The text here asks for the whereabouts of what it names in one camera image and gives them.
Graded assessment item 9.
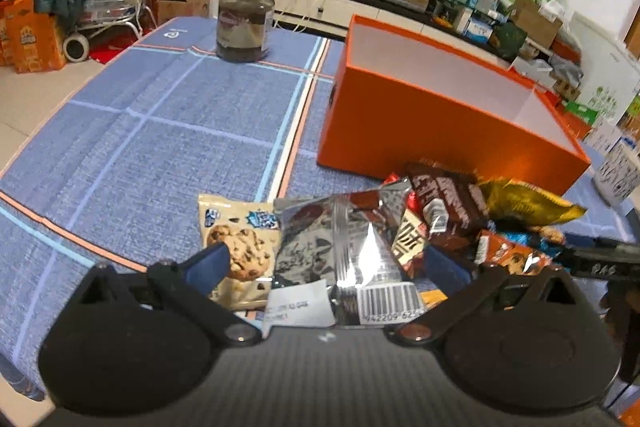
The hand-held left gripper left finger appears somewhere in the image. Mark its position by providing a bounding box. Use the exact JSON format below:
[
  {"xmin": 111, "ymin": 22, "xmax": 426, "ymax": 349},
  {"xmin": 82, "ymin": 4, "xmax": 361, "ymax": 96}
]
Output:
[{"xmin": 75, "ymin": 242, "xmax": 263, "ymax": 349}]

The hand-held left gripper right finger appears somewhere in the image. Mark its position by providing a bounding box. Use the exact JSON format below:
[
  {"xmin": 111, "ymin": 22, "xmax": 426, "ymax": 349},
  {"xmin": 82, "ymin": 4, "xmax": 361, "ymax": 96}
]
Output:
[{"xmin": 385, "ymin": 248, "xmax": 576, "ymax": 350}]

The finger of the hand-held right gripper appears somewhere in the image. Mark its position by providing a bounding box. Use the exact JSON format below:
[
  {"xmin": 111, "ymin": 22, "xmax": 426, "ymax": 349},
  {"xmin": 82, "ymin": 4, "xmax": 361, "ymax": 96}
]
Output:
[{"xmin": 562, "ymin": 234, "xmax": 640, "ymax": 280}]

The cream cookie snack packet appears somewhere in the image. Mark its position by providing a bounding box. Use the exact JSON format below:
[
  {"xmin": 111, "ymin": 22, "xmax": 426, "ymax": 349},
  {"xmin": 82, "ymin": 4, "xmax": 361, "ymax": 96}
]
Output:
[{"xmin": 197, "ymin": 194, "xmax": 283, "ymax": 310}]

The brown packet with white lettering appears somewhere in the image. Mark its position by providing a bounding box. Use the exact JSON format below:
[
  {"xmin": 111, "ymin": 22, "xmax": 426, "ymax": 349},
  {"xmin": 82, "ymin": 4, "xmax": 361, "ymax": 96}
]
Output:
[{"xmin": 392, "ymin": 207, "xmax": 431, "ymax": 278}]

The orange-brown cookie snack packet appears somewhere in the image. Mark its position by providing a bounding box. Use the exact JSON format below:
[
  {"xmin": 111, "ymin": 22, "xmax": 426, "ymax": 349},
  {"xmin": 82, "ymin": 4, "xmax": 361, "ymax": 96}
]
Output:
[{"xmin": 475, "ymin": 229, "xmax": 553, "ymax": 275}]

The brown chocolate snack packet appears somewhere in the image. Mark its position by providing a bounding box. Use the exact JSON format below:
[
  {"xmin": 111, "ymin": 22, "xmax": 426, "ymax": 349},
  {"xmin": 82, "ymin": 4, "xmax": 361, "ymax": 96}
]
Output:
[{"xmin": 405, "ymin": 162, "xmax": 488, "ymax": 248}]

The blue snack packet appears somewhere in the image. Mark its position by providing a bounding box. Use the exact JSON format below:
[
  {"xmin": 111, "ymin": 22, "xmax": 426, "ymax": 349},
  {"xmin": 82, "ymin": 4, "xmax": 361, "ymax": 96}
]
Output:
[{"xmin": 502, "ymin": 228, "xmax": 568, "ymax": 254}]

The yellow snack packet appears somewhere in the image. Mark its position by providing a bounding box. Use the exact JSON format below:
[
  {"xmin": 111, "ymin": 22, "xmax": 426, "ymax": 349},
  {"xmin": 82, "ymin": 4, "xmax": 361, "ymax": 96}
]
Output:
[{"xmin": 477, "ymin": 177, "xmax": 588, "ymax": 228}]

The silver snack packet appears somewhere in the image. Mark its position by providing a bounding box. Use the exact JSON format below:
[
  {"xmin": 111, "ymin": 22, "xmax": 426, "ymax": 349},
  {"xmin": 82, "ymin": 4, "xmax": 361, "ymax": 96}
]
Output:
[{"xmin": 265, "ymin": 189, "xmax": 426, "ymax": 328}]

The orange cardboard box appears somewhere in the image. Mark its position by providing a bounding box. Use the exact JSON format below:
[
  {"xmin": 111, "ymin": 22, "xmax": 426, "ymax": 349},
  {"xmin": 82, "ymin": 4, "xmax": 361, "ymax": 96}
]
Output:
[{"xmin": 316, "ymin": 14, "xmax": 592, "ymax": 198}]

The white patterned cup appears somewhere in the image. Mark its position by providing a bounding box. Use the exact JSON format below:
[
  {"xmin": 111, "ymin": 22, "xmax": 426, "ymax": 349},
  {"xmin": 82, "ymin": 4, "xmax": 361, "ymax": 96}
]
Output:
[{"xmin": 592, "ymin": 142, "xmax": 640, "ymax": 208}]

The blue checked tablecloth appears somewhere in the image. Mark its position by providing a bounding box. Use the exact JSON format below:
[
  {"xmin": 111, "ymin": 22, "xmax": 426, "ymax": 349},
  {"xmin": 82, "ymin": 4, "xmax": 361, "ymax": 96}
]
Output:
[{"xmin": 0, "ymin": 17, "xmax": 640, "ymax": 403}]

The glass jar with dark contents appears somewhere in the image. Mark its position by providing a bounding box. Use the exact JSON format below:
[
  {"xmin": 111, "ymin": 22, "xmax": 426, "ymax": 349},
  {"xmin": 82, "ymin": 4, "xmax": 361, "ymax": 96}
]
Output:
[{"xmin": 215, "ymin": 0, "xmax": 276, "ymax": 62}]

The large brown cardboard box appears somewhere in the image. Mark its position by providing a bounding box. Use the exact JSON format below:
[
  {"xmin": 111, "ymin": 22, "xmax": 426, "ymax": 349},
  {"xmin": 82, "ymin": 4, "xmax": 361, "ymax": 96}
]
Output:
[{"xmin": 510, "ymin": 0, "xmax": 563, "ymax": 50}]

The orange paper bag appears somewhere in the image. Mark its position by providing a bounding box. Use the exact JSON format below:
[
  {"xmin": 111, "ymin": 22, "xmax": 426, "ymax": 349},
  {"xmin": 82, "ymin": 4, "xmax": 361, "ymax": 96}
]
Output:
[{"xmin": 0, "ymin": 0, "xmax": 68, "ymax": 75}]

